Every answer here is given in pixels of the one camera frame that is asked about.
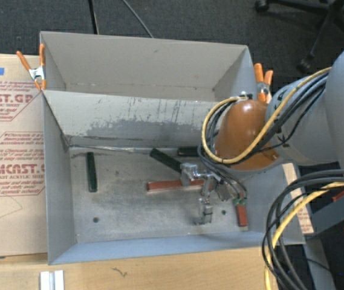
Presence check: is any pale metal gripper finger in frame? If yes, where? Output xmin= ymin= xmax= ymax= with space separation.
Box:
xmin=180 ymin=162 xmax=199 ymax=190
xmin=192 ymin=197 xmax=215 ymax=225

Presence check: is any dark green flat block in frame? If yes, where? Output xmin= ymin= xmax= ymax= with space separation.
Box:
xmin=85 ymin=151 xmax=98 ymax=193
xmin=149 ymin=147 xmax=183 ymax=174
xmin=177 ymin=146 xmax=202 ymax=158

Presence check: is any brown cardboard board red print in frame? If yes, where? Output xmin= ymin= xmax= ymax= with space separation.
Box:
xmin=0 ymin=52 xmax=315 ymax=261

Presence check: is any red-brown flat block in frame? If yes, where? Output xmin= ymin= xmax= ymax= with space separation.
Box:
xmin=235 ymin=203 xmax=249 ymax=231
xmin=146 ymin=178 xmax=206 ymax=195

